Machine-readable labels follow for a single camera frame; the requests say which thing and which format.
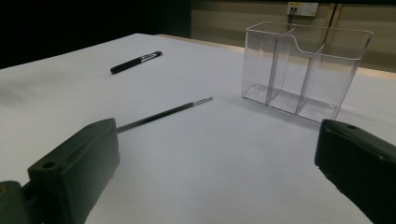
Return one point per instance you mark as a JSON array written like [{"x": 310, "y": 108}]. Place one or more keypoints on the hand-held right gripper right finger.
[{"x": 358, "y": 161}]

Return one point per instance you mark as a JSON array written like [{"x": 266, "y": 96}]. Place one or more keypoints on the black pen refill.
[{"x": 162, "y": 114}]

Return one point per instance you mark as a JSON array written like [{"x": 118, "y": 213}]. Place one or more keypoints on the clear acrylic pen holder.
[{"x": 311, "y": 53}]

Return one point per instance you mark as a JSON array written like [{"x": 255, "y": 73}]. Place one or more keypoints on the white wall socket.
[{"x": 306, "y": 8}]

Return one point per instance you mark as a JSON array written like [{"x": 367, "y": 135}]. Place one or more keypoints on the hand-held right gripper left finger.
[{"x": 74, "y": 168}]

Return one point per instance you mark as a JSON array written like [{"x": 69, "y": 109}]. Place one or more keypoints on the black pen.
[{"x": 130, "y": 63}]

